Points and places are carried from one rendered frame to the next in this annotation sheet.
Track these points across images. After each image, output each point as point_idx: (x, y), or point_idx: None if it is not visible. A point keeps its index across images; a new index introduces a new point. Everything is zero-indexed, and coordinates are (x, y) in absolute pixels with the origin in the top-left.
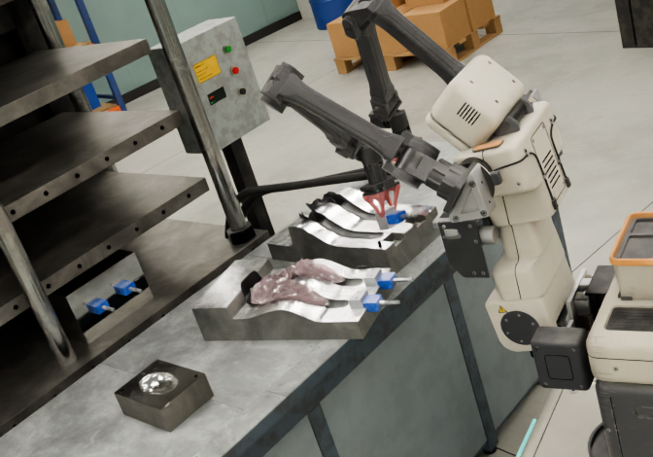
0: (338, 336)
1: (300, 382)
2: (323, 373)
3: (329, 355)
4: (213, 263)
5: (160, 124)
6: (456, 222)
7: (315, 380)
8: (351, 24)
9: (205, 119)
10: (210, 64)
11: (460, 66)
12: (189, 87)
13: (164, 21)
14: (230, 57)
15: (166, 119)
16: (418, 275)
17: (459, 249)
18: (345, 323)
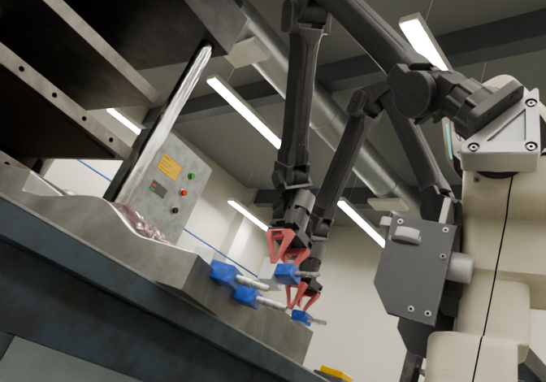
0: (144, 271)
1: (43, 217)
2: (82, 265)
3: (116, 258)
4: None
5: (112, 136)
6: (470, 153)
7: (62, 253)
8: (362, 94)
9: (145, 167)
10: (174, 167)
11: (443, 176)
12: (158, 136)
13: (185, 86)
14: (188, 184)
15: (119, 140)
16: (271, 349)
17: (405, 262)
18: (175, 249)
